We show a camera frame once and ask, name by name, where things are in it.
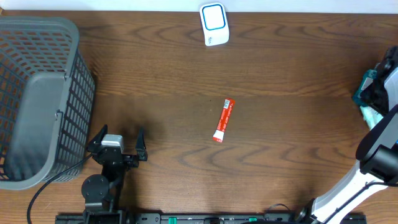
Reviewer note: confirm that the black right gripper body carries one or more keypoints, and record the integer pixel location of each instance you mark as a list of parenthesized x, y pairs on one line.
[(377, 93)]

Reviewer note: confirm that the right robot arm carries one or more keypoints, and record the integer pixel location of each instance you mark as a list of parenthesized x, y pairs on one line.
[(375, 168)]

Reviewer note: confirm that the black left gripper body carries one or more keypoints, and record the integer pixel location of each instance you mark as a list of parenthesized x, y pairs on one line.
[(130, 162)]

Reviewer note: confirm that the blue mouthwash bottle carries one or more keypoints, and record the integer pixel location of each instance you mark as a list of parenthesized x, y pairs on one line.
[(368, 78)]

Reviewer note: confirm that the red Nescafe stick sachet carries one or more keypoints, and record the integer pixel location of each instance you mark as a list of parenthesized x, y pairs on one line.
[(224, 119)]

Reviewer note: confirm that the grey plastic mesh basket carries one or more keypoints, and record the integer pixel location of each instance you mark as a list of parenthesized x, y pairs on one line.
[(47, 95)]

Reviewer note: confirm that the white wet wipes pack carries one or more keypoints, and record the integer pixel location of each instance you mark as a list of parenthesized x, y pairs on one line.
[(370, 116)]

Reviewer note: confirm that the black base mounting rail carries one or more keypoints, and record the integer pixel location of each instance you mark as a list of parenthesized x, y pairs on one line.
[(155, 218)]

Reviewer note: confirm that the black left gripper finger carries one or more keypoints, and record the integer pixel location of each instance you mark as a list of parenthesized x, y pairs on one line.
[(141, 146), (95, 144)]

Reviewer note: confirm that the white barcode scanner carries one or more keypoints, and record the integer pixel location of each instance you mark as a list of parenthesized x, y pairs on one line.
[(214, 23)]

